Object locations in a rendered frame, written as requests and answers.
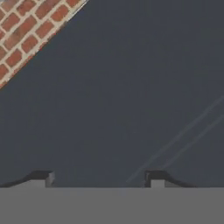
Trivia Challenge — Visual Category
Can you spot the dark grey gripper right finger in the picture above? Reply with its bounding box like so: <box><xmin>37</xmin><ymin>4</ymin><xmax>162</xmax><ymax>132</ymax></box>
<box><xmin>143</xmin><ymin>170</ymin><xmax>200</xmax><ymax>189</ymax></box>

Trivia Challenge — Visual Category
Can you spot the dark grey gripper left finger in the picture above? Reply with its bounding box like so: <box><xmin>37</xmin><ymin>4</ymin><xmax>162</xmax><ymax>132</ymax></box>
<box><xmin>0</xmin><ymin>170</ymin><xmax>56</xmax><ymax>189</ymax></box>

